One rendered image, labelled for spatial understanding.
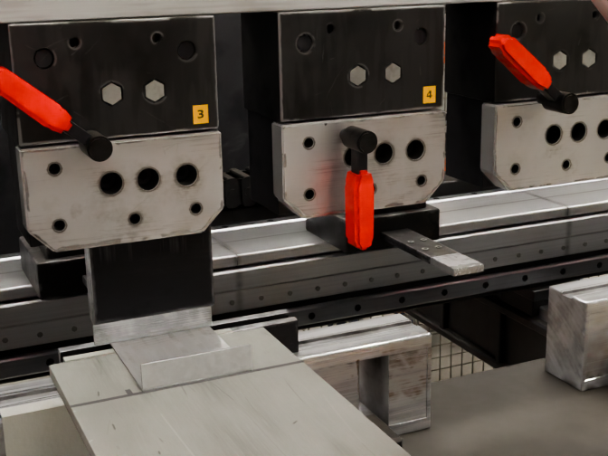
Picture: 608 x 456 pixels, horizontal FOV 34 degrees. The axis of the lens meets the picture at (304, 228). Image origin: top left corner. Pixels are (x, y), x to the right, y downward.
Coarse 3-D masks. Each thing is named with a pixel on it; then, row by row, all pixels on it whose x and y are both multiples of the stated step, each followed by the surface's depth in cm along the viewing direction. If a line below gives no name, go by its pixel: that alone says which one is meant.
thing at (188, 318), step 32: (96, 256) 78; (128, 256) 79; (160, 256) 80; (192, 256) 81; (96, 288) 78; (128, 288) 79; (160, 288) 80; (192, 288) 82; (96, 320) 79; (128, 320) 81; (160, 320) 82; (192, 320) 83
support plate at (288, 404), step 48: (240, 336) 82; (96, 384) 74; (240, 384) 73; (288, 384) 73; (96, 432) 66; (144, 432) 66; (192, 432) 66; (240, 432) 66; (288, 432) 66; (336, 432) 65; (384, 432) 65
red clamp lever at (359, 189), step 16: (352, 128) 78; (352, 144) 77; (368, 144) 77; (352, 160) 78; (352, 176) 78; (368, 176) 78; (352, 192) 78; (368, 192) 78; (352, 208) 78; (368, 208) 78; (352, 224) 79; (368, 224) 79; (352, 240) 79; (368, 240) 79
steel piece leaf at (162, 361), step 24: (168, 336) 82; (192, 336) 82; (216, 336) 82; (144, 360) 77; (168, 360) 72; (192, 360) 73; (216, 360) 74; (240, 360) 75; (144, 384) 72; (168, 384) 73
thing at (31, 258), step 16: (32, 256) 98; (48, 256) 96; (64, 256) 97; (80, 256) 97; (32, 272) 98; (48, 272) 96; (64, 272) 96; (80, 272) 97; (48, 288) 96; (64, 288) 97; (80, 288) 97
